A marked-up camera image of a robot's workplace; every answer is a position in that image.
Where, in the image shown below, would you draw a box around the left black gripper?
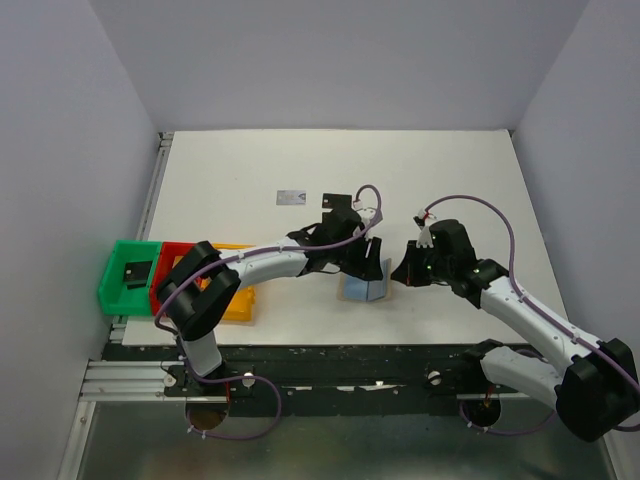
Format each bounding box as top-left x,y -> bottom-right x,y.
329,232 -> 384,283

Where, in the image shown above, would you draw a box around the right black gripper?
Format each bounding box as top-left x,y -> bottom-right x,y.
392,239 -> 453,286

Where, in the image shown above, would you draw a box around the beige card holder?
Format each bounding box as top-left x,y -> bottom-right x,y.
337,258 -> 392,303

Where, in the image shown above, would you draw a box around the light blue VIP card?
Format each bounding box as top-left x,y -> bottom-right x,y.
276,190 -> 306,206

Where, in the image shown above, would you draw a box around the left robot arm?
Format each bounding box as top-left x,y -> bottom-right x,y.
155,207 -> 383,395

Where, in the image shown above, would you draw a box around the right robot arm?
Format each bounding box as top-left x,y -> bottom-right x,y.
391,216 -> 639,442

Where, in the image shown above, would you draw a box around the tan card in red bin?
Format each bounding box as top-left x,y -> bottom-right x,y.
171,256 -> 188,277

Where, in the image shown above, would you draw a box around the black card in green bin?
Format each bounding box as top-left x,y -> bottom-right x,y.
123,260 -> 153,290

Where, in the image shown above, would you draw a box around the yellow plastic bin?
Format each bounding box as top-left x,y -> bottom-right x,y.
212,243 -> 256,325

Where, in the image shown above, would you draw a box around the red plastic bin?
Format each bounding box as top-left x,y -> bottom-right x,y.
149,242 -> 194,316

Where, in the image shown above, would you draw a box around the green plastic bin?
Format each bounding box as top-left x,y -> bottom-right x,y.
98,240 -> 162,317

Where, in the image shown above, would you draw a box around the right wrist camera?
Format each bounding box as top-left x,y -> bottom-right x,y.
413,210 -> 437,248

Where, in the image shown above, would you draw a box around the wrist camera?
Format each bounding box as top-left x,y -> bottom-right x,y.
356,207 -> 382,231
413,210 -> 437,248

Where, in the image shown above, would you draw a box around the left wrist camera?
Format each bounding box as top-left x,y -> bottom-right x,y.
356,207 -> 382,231

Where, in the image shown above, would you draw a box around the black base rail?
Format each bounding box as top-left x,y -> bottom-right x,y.
103,344 -> 496,416

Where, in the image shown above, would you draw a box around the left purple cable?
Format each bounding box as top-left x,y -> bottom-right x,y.
153,184 -> 385,441

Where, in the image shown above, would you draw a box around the aluminium side rail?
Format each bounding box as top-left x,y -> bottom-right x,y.
135,132 -> 175,241

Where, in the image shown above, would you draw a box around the front aluminium rail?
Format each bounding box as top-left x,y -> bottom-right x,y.
79,361 -> 167,402

